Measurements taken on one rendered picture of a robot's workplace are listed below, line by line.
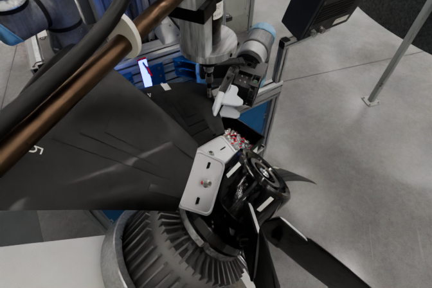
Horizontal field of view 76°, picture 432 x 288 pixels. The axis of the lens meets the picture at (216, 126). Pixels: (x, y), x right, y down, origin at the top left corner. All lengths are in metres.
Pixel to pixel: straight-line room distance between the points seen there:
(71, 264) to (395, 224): 1.80
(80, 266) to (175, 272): 0.15
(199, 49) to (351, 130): 2.07
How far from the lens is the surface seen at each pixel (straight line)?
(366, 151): 2.24
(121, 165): 0.37
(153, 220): 0.51
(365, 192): 2.05
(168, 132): 0.40
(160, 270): 0.49
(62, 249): 0.53
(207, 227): 0.46
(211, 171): 0.44
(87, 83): 0.18
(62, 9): 1.05
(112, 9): 0.19
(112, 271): 0.51
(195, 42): 0.31
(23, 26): 1.00
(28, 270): 0.50
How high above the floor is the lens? 1.64
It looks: 51 degrees down
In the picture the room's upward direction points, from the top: straight up
